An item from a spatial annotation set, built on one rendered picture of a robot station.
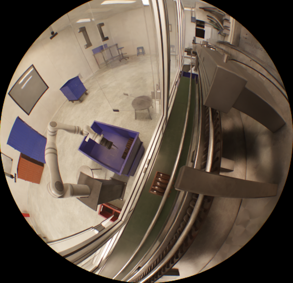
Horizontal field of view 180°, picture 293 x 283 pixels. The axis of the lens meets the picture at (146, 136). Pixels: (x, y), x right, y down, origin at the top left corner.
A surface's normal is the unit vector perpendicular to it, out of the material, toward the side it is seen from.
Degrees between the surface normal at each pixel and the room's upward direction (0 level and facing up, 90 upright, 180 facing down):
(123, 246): 2
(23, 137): 90
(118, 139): 0
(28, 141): 90
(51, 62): 90
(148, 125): 0
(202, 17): 90
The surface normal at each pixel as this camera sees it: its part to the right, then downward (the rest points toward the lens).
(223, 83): -0.36, 0.85
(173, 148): -0.11, -0.49
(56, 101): 0.92, 0.27
